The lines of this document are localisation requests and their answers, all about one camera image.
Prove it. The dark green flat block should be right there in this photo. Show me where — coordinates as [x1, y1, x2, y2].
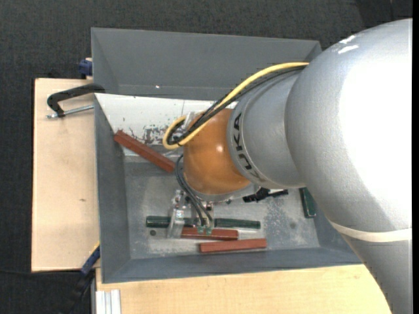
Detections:
[299, 187, 318, 219]
[145, 215, 262, 231]

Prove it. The pale wood flat board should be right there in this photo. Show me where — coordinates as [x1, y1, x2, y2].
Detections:
[30, 77, 101, 273]

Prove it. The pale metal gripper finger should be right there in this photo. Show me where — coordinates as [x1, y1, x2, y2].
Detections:
[175, 209, 187, 238]
[166, 208, 178, 239]

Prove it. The black cylinder on white bracket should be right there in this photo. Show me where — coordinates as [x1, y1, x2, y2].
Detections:
[242, 186, 289, 204]

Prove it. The grey metal bin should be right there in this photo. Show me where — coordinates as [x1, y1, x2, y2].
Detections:
[90, 27, 365, 285]

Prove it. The red-brown flat block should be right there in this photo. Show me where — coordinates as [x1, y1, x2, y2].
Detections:
[179, 227, 240, 241]
[198, 237, 268, 254]
[113, 130, 176, 173]

